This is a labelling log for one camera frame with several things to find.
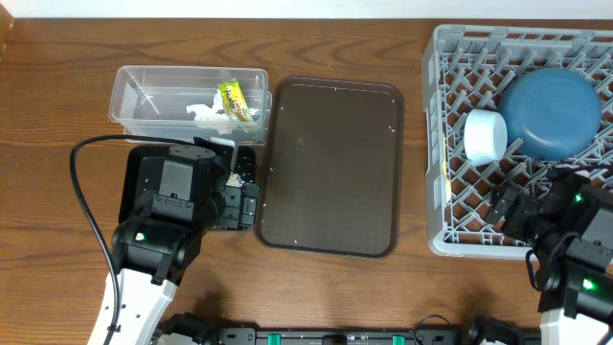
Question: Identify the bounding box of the white rice pile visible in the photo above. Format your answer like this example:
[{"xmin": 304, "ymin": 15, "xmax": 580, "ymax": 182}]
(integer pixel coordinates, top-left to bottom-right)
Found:
[{"xmin": 226, "ymin": 172, "xmax": 244, "ymax": 188}]

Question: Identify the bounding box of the cream plastic spoon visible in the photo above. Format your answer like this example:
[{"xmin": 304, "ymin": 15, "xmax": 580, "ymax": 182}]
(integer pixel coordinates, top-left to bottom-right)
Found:
[{"xmin": 442, "ymin": 136, "xmax": 452, "ymax": 203}]

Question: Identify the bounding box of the light blue rice bowl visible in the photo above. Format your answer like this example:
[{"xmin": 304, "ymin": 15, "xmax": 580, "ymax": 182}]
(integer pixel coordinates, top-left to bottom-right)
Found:
[{"xmin": 464, "ymin": 109, "xmax": 508, "ymax": 167}]

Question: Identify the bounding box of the white tissue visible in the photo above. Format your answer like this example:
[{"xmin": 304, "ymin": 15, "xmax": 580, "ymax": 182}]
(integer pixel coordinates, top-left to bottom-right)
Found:
[{"xmin": 186, "ymin": 90, "xmax": 240, "ymax": 135}]

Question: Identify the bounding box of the dark blue plate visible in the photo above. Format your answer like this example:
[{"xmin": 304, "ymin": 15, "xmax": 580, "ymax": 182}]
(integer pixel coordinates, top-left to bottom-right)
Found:
[{"xmin": 498, "ymin": 68, "xmax": 602, "ymax": 161}]

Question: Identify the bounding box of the yellow green snack wrapper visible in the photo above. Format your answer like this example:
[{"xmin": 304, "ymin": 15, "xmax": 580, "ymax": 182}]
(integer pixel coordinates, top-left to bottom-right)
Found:
[{"xmin": 217, "ymin": 80, "xmax": 253, "ymax": 123}]

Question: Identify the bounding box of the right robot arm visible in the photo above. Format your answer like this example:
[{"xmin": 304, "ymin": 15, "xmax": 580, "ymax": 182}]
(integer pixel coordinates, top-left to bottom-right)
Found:
[{"xmin": 486, "ymin": 168, "xmax": 612, "ymax": 344}]

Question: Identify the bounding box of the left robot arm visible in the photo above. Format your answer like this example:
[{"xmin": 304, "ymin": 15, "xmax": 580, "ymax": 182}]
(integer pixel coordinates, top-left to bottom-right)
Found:
[{"xmin": 89, "ymin": 143, "xmax": 259, "ymax": 344}]

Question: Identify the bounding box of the grey dishwasher rack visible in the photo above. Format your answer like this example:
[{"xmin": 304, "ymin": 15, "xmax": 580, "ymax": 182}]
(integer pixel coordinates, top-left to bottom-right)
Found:
[{"xmin": 421, "ymin": 24, "xmax": 612, "ymax": 260}]

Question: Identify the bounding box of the black plastic bin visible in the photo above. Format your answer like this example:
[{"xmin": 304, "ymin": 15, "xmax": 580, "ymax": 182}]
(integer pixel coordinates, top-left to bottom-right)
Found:
[{"xmin": 119, "ymin": 143, "xmax": 255, "ymax": 228}]

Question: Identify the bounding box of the dark brown serving tray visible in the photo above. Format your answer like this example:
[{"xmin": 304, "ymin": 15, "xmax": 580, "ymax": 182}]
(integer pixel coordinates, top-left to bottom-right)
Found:
[{"xmin": 254, "ymin": 77, "xmax": 404, "ymax": 259}]

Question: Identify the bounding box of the clear plastic bin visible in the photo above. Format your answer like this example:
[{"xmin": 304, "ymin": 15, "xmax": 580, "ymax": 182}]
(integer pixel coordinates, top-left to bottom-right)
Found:
[{"xmin": 109, "ymin": 65, "xmax": 272, "ymax": 145}]

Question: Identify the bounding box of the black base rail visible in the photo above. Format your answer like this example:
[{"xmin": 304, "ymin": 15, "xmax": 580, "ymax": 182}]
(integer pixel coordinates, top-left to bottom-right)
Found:
[{"xmin": 152, "ymin": 313, "xmax": 542, "ymax": 345}]

